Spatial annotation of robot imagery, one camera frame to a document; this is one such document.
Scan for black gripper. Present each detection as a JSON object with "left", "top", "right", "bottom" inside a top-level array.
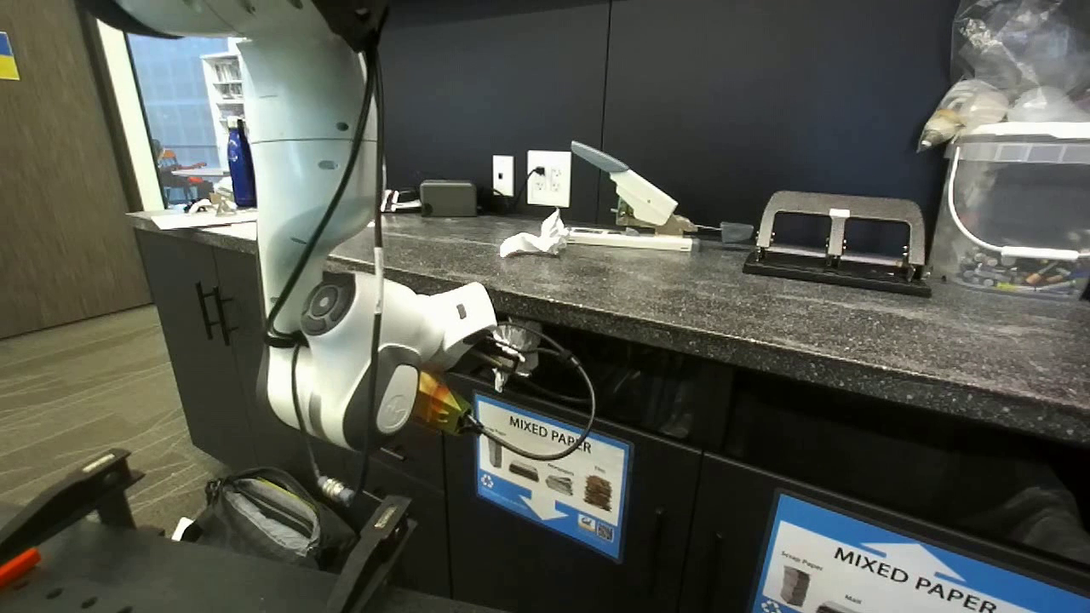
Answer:
[{"left": 445, "top": 328, "right": 541, "bottom": 395}]

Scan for white paper piece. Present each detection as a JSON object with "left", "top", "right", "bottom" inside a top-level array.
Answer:
[{"left": 491, "top": 318, "right": 549, "bottom": 383}]

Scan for white cloth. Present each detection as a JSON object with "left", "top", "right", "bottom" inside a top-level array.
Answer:
[{"left": 493, "top": 207, "right": 577, "bottom": 264}]

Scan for clear bin liner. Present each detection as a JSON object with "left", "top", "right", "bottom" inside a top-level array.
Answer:
[
  {"left": 497, "top": 328, "right": 737, "bottom": 449},
  {"left": 725, "top": 370, "right": 1090, "bottom": 568}
]

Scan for black bin door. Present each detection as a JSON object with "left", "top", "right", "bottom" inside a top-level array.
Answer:
[
  {"left": 678, "top": 454, "right": 1090, "bottom": 613},
  {"left": 439, "top": 367, "right": 703, "bottom": 613}
]

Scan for blue mixed paper sign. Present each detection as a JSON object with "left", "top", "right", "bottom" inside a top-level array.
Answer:
[
  {"left": 747, "top": 492, "right": 1090, "bottom": 613},
  {"left": 467, "top": 389, "right": 635, "bottom": 566}
]

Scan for black power adapter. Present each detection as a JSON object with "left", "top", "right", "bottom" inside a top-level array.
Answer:
[{"left": 416, "top": 176, "right": 480, "bottom": 223}]

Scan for small white outlet plate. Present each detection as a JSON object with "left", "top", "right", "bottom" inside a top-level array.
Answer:
[{"left": 486, "top": 149, "right": 518, "bottom": 206}]

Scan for large white outlet plate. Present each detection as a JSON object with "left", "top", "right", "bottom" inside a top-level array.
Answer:
[{"left": 520, "top": 148, "right": 577, "bottom": 210}]

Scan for black drawer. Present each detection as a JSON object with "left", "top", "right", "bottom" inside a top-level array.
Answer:
[{"left": 363, "top": 448, "right": 452, "bottom": 595}]

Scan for grey backpack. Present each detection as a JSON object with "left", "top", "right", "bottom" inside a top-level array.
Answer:
[{"left": 178, "top": 464, "right": 363, "bottom": 571}]

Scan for blue water bottle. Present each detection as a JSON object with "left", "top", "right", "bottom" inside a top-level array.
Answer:
[{"left": 225, "top": 115, "right": 259, "bottom": 210}]

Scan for black cabinet door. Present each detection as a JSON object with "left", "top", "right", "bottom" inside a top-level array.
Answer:
[{"left": 133, "top": 232, "right": 276, "bottom": 458}]

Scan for flat white paper sheet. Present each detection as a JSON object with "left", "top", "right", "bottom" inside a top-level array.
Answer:
[{"left": 137, "top": 200, "right": 264, "bottom": 239}]

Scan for white shelf unit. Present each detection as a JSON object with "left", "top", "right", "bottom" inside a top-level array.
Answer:
[{"left": 198, "top": 48, "right": 257, "bottom": 156}]

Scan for clear plastic container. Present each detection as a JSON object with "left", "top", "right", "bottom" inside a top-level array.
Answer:
[{"left": 927, "top": 115, "right": 1090, "bottom": 303}]

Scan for clear plastic bags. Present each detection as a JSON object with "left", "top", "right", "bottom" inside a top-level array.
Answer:
[{"left": 917, "top": 0, "right": 1090, "bottom": 149}]

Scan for black cabinet door handle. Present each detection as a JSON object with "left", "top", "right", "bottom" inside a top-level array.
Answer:
[
  {"left": 192, "top": 278, "right": 218, "bottom": 344},
  {"left": 212, "top": 288, "right": 239, "bottom": 352}
]

